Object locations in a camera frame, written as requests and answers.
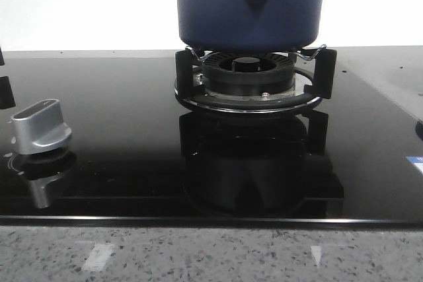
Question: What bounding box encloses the black gas burner head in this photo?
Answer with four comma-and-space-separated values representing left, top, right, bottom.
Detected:
202, 52, 294, 96

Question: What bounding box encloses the black pot support grate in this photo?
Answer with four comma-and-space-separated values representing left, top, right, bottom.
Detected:
174, 45, 337, 115

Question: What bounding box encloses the black left pot support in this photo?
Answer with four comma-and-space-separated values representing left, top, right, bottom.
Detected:
0, 46, 17, 110

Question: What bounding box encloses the black glass gas stove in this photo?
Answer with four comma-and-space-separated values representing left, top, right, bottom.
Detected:
1, 48, 422, 229

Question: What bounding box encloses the silver stove knob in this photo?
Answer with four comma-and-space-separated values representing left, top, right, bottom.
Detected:
11, 98, 72, 155

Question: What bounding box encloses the blue cooking pot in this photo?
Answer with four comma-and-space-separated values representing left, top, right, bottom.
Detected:
176, 0, 323, 53

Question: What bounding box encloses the blue white sticker label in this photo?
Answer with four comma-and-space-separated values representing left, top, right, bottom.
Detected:
407, 156, 423, 174

